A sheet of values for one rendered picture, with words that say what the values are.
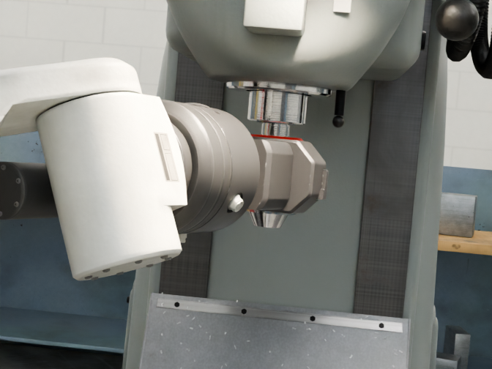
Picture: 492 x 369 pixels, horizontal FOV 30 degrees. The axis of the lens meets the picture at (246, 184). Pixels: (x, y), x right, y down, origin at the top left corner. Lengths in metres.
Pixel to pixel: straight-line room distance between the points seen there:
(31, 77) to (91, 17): 4.65
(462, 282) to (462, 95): 0.99
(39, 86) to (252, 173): 0.17
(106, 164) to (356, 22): 0.24
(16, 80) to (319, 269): 0.68
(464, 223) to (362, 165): 3.34
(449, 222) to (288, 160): 3.80
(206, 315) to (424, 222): 0.29
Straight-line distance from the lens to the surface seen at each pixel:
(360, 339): 1.13
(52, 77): 0.52
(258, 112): 0.73
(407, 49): 0.86
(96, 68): 0.53
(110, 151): 0.52
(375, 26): 0.68
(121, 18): 5.12
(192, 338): 1.13
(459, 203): 4.45
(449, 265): 5.02
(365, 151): 1.12
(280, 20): 0.62
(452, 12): 0.65
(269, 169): 0.65
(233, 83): 0.73
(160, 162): 0.54
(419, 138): 1.12
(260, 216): 0.74
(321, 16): 0.66
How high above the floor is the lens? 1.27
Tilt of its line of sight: 3 degrees down
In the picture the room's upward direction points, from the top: 5 degrees clockwise
